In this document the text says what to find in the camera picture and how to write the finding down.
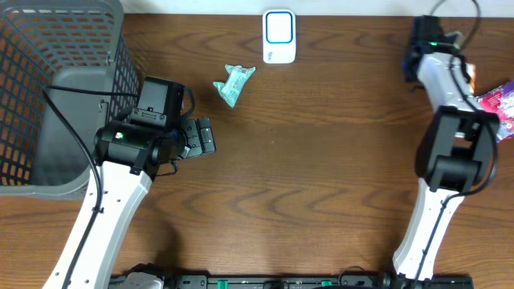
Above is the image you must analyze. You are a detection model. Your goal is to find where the mint green snack packet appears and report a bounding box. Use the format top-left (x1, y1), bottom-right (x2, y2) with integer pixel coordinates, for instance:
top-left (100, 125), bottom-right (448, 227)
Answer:
top-left (213, 64), bottom-right (256, 108)

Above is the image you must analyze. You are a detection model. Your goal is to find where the small orange box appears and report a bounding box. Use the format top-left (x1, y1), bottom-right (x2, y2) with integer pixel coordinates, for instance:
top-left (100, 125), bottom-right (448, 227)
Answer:
top-left (467, 63), bottom-right (476, 95)

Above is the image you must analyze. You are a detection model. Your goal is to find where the purple red tissue pack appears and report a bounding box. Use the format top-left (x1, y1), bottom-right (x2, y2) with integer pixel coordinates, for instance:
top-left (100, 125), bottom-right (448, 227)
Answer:
top-left (477, 81), bottom-right (513, 142)

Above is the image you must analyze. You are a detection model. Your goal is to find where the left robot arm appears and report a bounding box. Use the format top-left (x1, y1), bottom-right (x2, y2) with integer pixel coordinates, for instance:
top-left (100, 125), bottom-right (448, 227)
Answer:
top-left (44, 117), bottom-right (216, 288)

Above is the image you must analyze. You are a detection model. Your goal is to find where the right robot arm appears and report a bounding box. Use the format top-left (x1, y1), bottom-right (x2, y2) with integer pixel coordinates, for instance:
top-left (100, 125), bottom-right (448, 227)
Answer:
top-left (383, 15), bottom-right (500, 288)

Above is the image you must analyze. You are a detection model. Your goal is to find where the grey plastic mesh basket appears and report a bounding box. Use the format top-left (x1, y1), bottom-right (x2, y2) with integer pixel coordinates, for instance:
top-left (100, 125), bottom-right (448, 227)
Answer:
top-left (1, 0), bottom-right (139, 199)

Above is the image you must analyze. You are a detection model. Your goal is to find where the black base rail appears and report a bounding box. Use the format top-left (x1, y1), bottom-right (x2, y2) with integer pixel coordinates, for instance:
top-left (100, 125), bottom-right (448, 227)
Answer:
top-left (108, 273), bottom-right (475, 289)

